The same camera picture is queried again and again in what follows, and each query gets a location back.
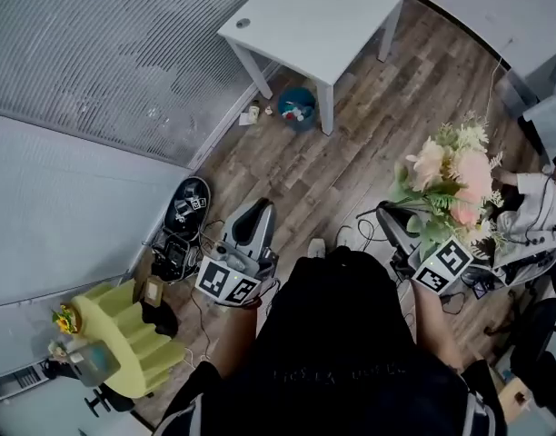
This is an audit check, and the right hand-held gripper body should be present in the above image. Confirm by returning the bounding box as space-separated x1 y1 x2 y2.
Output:
381 205 474 295

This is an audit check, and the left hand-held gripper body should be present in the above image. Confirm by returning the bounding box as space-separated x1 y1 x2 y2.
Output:
194 200 280 307

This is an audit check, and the pink and white flowers bouquet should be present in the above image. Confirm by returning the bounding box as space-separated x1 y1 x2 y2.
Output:
389 110 507 263

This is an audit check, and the person's right forearm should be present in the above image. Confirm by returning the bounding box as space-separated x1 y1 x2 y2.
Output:
411 279 466 375

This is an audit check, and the white square table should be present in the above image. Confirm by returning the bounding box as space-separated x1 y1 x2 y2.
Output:
216 0 412 136

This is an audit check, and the black oval equipment case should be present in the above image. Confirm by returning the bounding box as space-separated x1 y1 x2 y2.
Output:
163 175 213 243

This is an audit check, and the black equipment box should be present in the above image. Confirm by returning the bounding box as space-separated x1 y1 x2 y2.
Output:
149 232 203 284

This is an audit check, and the brown cardboard box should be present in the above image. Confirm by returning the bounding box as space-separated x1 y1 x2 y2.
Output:
143 275 166 309

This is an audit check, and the black bag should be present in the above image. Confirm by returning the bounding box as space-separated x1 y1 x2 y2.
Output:
139 297 180 338

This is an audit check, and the yellow-green round table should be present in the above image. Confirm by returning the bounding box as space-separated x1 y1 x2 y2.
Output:
71 279 188 400

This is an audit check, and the person's black shirt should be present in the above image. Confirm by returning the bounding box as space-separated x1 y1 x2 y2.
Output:
154 245 507 436

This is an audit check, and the blue waste bin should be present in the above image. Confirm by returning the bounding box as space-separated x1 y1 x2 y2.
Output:
277 86 318 133

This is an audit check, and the small wooden box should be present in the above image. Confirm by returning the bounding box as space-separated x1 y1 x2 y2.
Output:
497 376 534 425

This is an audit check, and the grey tablet device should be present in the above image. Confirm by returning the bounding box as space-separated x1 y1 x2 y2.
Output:
67 340 122 389

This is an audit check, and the potted sunflower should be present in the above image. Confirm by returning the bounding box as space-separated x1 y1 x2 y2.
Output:
51 303 83 335

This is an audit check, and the black chair base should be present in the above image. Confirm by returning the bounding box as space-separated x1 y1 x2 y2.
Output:
83 386 136 420

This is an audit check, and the grey storage box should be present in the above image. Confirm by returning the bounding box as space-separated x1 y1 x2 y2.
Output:
494 67 541 120

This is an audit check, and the small pale potted plant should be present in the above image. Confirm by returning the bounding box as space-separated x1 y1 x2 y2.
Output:
47 339 71 363

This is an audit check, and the grey window blind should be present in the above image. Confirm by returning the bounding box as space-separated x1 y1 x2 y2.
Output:
0 0 286 168

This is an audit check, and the white floor vent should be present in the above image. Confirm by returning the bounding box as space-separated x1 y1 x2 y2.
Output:
0 363 51 402

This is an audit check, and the black floor cable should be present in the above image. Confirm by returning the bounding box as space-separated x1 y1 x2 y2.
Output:
186 279 215 367

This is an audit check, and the grey backpack strap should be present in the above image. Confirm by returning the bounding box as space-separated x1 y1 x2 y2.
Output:
155 391 204 436
462 391 498 436

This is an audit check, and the white cable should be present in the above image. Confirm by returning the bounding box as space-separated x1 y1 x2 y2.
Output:
483 55 507 124

